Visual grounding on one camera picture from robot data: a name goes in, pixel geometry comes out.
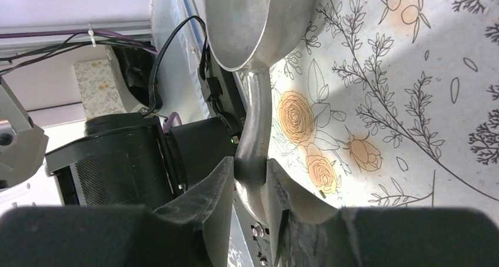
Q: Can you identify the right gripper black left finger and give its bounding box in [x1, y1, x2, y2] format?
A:
[1, 156, 234, 266]

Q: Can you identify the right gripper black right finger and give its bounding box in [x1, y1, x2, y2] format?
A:
[267, 159, 498, 266]

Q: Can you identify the grey litter scoop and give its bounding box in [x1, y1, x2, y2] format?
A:
[205, 0, 315, 223]

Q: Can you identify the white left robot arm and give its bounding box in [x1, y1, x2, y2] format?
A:
[1, 81, 242, 209]

